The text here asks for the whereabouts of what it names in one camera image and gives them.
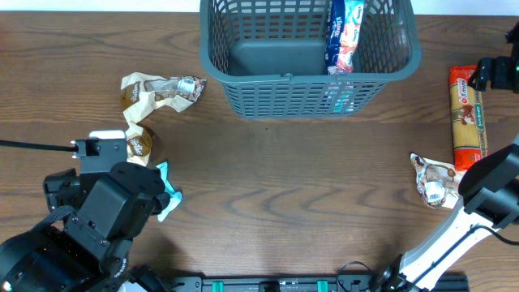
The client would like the red yellow spaghetti packet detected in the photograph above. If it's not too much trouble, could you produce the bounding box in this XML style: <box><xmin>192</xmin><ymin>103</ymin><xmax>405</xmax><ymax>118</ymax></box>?
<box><xmin>448</xmin><ymin>65</ymin><xmax>488</xmax><ymax>172</ymax></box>

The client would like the beige snack bag right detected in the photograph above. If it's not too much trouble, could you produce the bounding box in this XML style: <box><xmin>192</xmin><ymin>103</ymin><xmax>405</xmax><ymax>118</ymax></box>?
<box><xmin>410</xmin><ymin>152</ymin><xmax>465</xmax><ymax>209</ymax></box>

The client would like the teal white small packet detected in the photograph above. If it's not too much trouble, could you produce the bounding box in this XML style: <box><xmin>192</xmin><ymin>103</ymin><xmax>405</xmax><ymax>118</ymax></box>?
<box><xmin>157</xmin><ymin>161</ymin><xmax>182</xmax><ymax>222</ymax></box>

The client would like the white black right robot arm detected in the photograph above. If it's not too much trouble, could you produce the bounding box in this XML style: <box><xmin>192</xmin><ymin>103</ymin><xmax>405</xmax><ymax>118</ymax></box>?
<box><xmin>371</xmin><ymin>140</ymin><xmax>518</xmax><ymax>291</ymax></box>

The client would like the beige brown snack bag lower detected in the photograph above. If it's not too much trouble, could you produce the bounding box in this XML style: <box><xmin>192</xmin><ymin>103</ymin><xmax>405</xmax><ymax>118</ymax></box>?
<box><xmin>125</xmin><ymin>122</ymin><xmax>153</xmax><ymax>166</ymax></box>

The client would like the black camera cable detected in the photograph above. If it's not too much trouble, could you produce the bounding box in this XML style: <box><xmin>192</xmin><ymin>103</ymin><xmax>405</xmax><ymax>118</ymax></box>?
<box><xmin>0</xmin><ymin>140</ymin><xmax>78</xmax><ymax>152</ymax></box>

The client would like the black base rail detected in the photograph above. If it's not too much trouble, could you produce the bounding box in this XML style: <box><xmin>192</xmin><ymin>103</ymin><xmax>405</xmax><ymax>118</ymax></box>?
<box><xmin>169</xmin><ymin>273</ymin><xmax>470</xmax><ymax>292</ymax></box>

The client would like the beige brown snack bag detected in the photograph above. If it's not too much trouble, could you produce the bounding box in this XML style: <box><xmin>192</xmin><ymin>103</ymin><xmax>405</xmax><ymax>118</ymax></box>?
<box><xmin>121</xmin><ymin>72</ymin><xmax>208</xmax><ymax>123</ymax></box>
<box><xmin>125</xmin><ymin>122</ymin><xmax>153</xmax><ymax>166</ymax></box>

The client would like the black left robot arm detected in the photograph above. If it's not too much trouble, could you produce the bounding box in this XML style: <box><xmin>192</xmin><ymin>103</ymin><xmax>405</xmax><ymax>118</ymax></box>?
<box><xmin>1</xmin><ymin>162</ymin><xmax>169</xmax><ymax>291</ymax></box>

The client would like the beige brown snack bag upper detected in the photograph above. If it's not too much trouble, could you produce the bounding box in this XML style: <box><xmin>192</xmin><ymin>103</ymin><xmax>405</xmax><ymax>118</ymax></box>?
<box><xmin>121</xmin><ymin>72</ymin><xmax>208</xmax><ymax>123</ymax></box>

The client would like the grey plastic mesh basket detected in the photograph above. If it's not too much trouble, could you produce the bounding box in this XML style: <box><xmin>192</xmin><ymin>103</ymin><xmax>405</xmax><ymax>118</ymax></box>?
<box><xmin>199</xmin><ymin>0</ymin><xmax>421</xmax><ymax>118</ymax></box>

